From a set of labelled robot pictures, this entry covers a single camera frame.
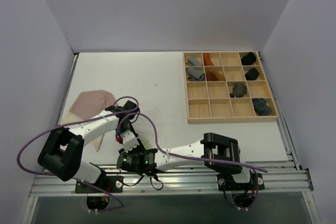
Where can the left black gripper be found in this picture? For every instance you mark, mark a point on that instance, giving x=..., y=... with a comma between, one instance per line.
x=124, y=126

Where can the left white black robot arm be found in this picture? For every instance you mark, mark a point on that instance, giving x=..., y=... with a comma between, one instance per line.
x=62, y=152

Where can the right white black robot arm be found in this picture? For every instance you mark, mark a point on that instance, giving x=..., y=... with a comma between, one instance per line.
x=213, y=146

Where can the pink underwear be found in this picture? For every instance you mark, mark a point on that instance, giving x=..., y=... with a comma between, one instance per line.
x=87, y=105

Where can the grey striped rolled cloth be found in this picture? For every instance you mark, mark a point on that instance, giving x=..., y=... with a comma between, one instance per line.
x=195, y=75

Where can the orange rolled cloth lower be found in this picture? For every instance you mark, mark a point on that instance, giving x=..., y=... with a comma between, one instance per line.
x=214, y=75

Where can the orange rolled cloth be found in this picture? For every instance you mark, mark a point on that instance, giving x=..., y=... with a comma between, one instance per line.
x=214, y=75
x=207, y=59

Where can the wooden compartment tray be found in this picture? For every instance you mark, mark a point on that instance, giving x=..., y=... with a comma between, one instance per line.
x=210, y=102

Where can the orange rolled cloth upper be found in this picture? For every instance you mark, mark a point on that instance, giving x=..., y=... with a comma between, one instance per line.
x=207, y=59

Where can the dark grey rolled cloth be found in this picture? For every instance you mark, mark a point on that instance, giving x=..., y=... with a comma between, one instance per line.
x=238, y=91

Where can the blue striped rolled cloth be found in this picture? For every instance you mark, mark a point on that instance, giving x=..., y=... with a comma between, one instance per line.
x=261, y=108

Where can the black rolled cloth lower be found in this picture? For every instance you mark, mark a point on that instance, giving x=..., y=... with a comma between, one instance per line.
x=252, y=74

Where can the black rolled cloth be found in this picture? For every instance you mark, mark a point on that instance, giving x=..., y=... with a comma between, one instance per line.
x=248, y=59
x=252, y=74

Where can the black rolled cloth upper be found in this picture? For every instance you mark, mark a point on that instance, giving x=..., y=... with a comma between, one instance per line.
x=248, y=59

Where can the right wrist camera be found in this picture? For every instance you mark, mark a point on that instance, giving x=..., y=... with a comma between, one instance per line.
x=129, y=142

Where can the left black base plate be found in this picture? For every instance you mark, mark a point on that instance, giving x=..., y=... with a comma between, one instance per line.
x=111, y=184

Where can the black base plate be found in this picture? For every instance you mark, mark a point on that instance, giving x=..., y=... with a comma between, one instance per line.
x=111, y=184
x=225, y=183

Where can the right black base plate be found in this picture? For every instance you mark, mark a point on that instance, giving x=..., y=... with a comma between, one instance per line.
x=225, y=183

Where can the aluminium frame rail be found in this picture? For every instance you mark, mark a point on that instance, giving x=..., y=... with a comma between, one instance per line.
x=282, y=177

